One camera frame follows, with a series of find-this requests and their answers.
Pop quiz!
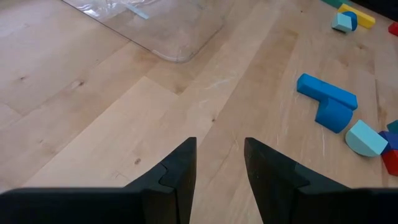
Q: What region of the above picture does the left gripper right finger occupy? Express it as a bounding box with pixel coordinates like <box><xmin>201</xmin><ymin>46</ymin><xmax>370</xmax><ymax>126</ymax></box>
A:
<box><xmin>244</xmin><ymin>137</ymin><xmax>398</xmax><ymax>224</ymax></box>

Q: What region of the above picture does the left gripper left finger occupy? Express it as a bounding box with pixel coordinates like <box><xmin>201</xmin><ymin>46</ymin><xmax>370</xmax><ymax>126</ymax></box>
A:
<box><xmin>0</xmin><ymin>137</ymin><xmax>198</xmax><ymax>224</ymax></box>

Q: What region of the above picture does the purple long block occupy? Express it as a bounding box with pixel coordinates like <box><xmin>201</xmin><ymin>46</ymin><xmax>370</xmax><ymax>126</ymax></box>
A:
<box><xmin>377</xmin><ymin>130</ymin><xmax>398</xmax><ymax>156</ymax></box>

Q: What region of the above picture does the blue long block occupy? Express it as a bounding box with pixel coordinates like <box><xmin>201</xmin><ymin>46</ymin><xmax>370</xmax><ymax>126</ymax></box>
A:
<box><xmin>296</xmin><ymin>73</ymin><xmax>359</xmax><ymax>111</ymax></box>

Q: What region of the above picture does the teal long block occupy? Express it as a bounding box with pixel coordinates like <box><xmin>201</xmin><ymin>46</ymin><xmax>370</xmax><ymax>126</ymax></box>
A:
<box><xmin>386</xmin><ymin>119</ymin><xmax>398</xmax><ymax>135</ymax></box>

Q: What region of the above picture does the yellow long block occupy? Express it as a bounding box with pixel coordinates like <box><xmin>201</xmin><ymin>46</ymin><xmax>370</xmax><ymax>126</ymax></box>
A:
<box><xmin>337</xmin><ymin>2</ymin><xmax>376</xmax><ymax>30</ymax></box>

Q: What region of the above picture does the clear plastic bin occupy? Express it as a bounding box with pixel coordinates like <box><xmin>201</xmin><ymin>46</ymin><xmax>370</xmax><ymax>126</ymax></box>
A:
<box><xmin>60</xmin><ymin>0</ymin><xmax>225</xmax><ymax>63</ymax></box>

